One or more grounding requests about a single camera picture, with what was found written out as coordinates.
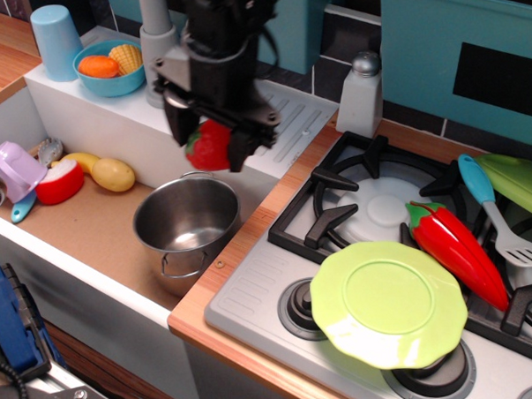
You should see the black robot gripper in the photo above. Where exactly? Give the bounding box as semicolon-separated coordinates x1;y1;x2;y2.
154;38;281;173

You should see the red toy strawberry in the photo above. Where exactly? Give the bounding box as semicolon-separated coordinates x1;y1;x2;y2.
185;120;231;171

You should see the stainless steel pot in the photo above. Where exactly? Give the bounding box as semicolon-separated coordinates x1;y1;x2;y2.
132;171;242;297

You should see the blue plastic bowl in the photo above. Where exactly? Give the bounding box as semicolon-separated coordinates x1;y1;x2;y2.
73;40;145;98

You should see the grey toy faucet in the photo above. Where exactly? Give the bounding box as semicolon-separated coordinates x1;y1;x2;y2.
139;0;190;108

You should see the yellow toy potato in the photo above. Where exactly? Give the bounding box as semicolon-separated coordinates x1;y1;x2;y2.
91;158;136;192

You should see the yellow toy corn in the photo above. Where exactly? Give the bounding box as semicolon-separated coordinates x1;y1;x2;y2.
108;44;144;76

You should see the yellow toy banana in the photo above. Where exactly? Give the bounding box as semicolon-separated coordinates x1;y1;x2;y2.
51;152;100;175

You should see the black stove grate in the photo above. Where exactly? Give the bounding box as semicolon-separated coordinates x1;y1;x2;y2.
268;132;532;358

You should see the orange toy carrot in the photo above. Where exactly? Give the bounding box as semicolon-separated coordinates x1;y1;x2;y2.
78;55;120;79

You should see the white salt shaker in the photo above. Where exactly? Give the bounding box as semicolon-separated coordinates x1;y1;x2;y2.
336;51;383;138

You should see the red toy apple half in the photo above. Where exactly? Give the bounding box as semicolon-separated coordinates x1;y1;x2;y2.
35;159;84;206

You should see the grey slotted spoon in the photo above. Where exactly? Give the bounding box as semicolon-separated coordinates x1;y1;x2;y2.
11;138;64;224

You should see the light blue plastic cup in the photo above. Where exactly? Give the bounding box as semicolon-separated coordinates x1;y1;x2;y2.
30;4;83;82

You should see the white toy sink unit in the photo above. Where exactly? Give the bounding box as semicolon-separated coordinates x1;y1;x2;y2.
0;14;353;399

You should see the purple plastic cup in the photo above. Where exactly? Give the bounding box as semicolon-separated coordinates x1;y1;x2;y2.
0;142;48;203

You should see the grey left stove knob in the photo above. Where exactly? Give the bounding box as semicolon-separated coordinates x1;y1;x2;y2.
277;278;326;342

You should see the grey stove knob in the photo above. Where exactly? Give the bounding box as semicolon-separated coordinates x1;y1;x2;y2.
382;340;476;399
277;278;326;342

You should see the grey toy stove top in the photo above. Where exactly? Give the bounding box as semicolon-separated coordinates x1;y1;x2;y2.
196;125;532;399

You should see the green plastic plate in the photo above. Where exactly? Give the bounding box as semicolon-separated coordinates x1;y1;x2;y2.
310;242;468;370

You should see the red toy chili pepper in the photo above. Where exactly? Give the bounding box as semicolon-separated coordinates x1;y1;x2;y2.
406;201;509;312

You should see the blue black clamp device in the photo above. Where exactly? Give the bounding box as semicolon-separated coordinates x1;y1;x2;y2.
0;264;66;381

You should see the green plastic lid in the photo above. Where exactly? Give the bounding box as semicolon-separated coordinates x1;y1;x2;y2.
476;154;532;214

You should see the grey middle stove knob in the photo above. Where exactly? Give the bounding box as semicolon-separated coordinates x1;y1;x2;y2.
382;340;476;399

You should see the blue handled grey spatula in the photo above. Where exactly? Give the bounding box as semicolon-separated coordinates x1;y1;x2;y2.
458;154;532;267

